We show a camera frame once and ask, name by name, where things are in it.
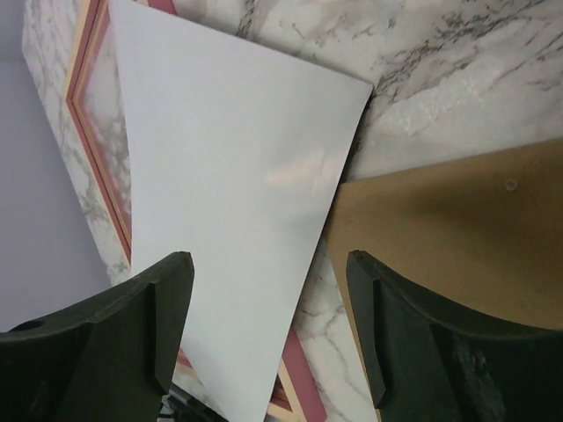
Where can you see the landscape photo print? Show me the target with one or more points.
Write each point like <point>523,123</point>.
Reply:
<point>235,152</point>

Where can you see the brown frame backing board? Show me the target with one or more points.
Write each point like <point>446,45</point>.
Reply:
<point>484,231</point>

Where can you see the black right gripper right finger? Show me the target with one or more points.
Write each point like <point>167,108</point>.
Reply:
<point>428,358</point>

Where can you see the pink wooden picture frame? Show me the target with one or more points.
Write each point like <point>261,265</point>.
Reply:
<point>295,396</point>

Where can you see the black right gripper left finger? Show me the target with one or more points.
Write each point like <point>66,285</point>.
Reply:
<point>110,357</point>

